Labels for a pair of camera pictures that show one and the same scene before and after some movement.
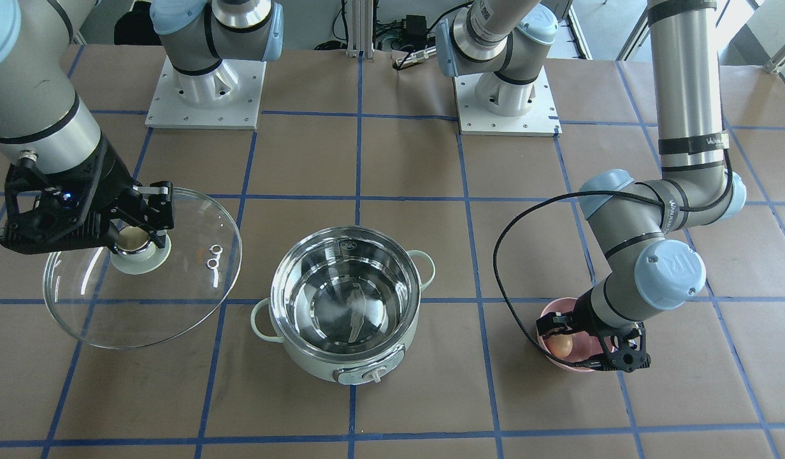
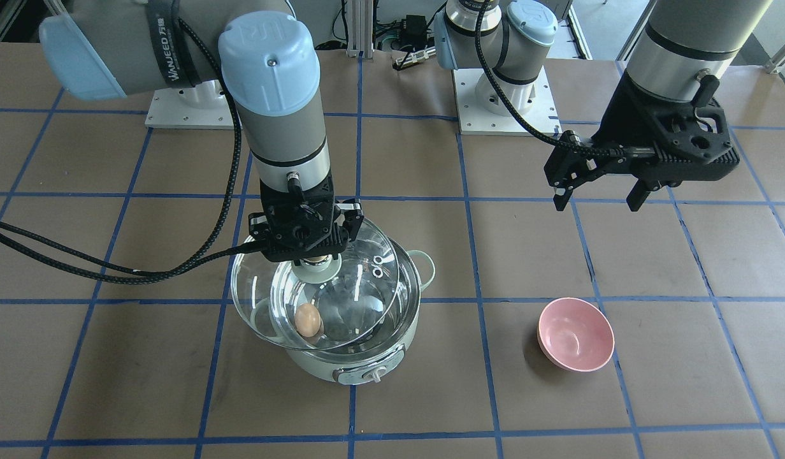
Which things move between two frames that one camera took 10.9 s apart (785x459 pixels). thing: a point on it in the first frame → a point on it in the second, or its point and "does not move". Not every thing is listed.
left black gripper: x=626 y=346 → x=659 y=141
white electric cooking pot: x=345 y=303 does not move
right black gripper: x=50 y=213 → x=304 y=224
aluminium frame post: x=360 y=19 does not move
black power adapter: x=416 y=30 does not move
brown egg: x=561 y=345 → x=308 y=320
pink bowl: x=583 y=345 does not move
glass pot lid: x=130 y=294 → x=308 y=316
